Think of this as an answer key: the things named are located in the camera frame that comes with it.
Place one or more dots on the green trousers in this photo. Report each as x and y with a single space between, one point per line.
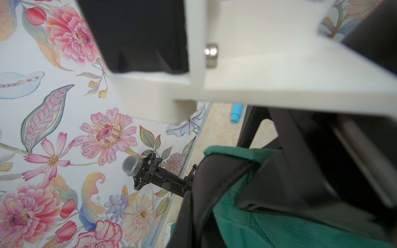
209 217

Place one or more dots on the blue cylindrical tube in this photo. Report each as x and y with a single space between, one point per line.
236 113

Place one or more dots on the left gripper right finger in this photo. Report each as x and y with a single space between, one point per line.
376 36

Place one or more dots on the black microphone on tripod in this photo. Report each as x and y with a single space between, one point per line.
147 170

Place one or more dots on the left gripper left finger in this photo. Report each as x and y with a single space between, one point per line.
139 36

